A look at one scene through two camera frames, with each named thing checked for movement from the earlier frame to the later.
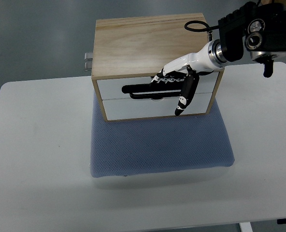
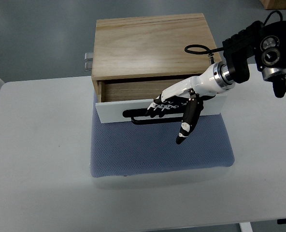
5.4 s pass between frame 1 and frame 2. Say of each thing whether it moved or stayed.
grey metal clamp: stayed
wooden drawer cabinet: stayed
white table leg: stayed
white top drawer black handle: moved
